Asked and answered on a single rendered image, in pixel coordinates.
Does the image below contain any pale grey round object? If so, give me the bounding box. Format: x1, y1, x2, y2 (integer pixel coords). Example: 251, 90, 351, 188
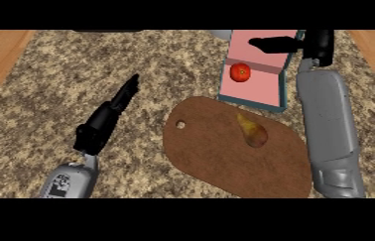
208, 30, 234, 41

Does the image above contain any brown wooden cutting board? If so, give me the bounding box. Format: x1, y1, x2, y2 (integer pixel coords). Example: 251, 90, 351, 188
160, 96, 313, 199

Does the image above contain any red tomato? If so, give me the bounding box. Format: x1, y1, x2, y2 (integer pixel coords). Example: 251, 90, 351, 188
228, 62, 252, 83

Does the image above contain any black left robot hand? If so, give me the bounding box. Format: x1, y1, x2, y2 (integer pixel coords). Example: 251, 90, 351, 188
72, 73, 140, 156

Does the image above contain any pink box with teal rim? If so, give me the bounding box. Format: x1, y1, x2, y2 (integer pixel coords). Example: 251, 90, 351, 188
215, 30, 305, 113

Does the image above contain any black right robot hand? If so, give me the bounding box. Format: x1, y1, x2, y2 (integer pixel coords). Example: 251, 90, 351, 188
248, 30, 336, 67

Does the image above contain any yellow brown pear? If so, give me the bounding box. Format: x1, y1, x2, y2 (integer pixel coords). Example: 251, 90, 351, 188
236, 112, 270, 149

